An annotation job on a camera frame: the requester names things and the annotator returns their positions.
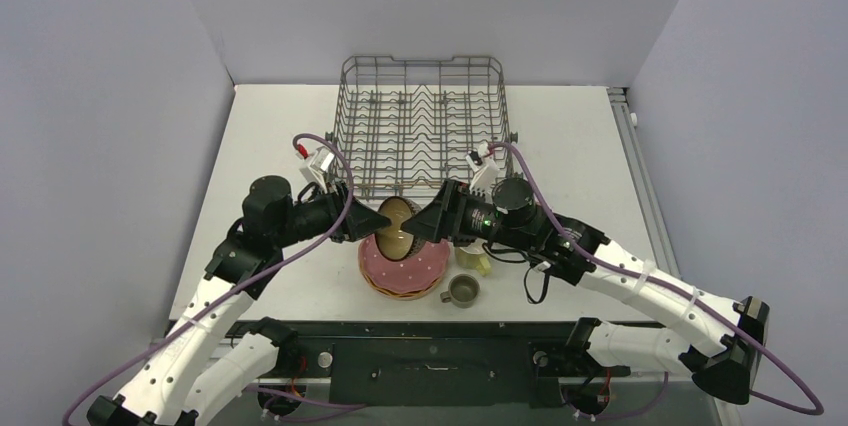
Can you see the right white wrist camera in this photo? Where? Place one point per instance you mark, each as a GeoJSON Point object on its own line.
{"type": "Point", "coordinates": [484, 168]}

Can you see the yellow plate under pink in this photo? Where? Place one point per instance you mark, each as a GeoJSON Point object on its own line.
{"type": "Point", "coordinates": [414, 295]}

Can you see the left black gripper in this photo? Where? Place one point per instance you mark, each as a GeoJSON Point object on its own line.
{"type": "Point", "coordinates": [359, 222]}

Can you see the dark brown glazed bowl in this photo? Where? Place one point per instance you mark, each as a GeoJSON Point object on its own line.
{"type": "Point", "coordinates": [392, 242]}

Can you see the yellow green mug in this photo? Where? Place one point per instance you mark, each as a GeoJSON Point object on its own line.
{"type": "Point", "coordinates": [473, 257]}

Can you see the pink polka dot plate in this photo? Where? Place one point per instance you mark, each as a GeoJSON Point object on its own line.
{"type": "Point", "coordinates": [413, 273]}

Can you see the small grey cup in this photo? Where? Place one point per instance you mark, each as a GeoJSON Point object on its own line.
{"type": "Point", "coordinates": [462, 291]}

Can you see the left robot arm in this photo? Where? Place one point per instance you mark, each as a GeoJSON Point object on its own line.
{"type": "Point", "coordinates": [175, 385]}

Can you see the grey wire dish rack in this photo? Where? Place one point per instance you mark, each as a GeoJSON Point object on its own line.
{"type": "Point", "coordinates": [405, 125]}

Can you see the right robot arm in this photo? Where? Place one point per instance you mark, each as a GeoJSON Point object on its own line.
{"type": "Point", "coordinates": [565, 248]}

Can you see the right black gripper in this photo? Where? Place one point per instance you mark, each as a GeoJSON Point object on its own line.
{"type": "Point", "coordinates": [443, 210]}

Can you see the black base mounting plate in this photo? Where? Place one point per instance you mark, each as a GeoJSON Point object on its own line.
{"type": "Point", "coordinates": [439, 363]}

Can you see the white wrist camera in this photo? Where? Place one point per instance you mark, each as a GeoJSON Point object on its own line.
{"type": "Point", "coordinates": [315, 166]}
{"type": "Point", "coordinates": [484, 168]}

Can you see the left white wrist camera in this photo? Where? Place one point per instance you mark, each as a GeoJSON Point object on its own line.
{"type": "Point", "coordinates": [315, 166]}

